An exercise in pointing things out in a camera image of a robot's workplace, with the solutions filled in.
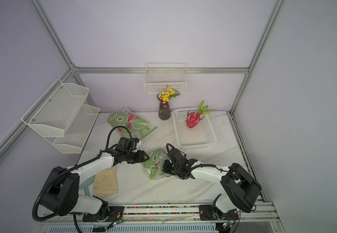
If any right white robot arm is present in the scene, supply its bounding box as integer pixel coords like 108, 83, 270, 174
163, 143, 262, 220

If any white plastic basket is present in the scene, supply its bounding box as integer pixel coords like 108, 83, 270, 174
171, 107, 217, 148

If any green-print zip-top bag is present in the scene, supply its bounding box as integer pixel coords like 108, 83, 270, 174
107, 107, 156, 140
142, 148, 170, 180

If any yellow flower bouquet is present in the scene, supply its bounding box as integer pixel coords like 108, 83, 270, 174
157, 87, 181, 103

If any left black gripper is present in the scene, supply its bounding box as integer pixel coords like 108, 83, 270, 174
124, 150, 149, 165

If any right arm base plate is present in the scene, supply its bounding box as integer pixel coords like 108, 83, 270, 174
199, 205, 239, 220

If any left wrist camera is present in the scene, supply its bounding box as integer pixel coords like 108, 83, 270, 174
129, 137, 142, 152

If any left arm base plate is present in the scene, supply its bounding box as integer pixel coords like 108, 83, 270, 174
82, 206, 125, 222

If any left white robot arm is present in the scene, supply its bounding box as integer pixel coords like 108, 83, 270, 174
32, 133, 149, 222

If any green scrub brush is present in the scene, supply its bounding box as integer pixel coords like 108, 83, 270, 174
79, 176, 95, 197

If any aluminium frame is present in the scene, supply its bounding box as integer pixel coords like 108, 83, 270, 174
0, 0, 287, 222

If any white two-tier mesh shelf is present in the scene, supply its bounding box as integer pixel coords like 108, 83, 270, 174
22, 79, 100, 154

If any dark purple glass vase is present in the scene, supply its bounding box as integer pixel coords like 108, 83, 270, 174
157, 94, 171, 120

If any white wire wall basket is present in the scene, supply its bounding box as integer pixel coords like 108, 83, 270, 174
144, 63, 187, 94

